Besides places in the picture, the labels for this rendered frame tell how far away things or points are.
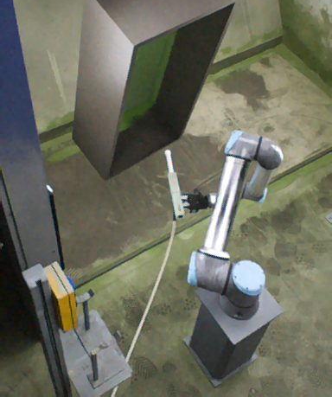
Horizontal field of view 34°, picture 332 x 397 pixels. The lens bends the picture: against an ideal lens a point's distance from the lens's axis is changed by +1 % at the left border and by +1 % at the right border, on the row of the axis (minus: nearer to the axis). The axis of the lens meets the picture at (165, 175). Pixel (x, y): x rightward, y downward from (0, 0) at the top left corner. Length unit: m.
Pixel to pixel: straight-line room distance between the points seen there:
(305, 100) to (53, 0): 2.08
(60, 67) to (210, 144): 1.20
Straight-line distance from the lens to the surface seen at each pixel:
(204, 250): 2.48
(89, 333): 2.43
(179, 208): 2.97
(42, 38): 3.87
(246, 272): 2.48
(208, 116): 4.23
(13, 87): 1.73
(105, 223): 3.58
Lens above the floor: 3.06
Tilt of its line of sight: 52 degrees down
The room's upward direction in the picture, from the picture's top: 6 degrees clockwise
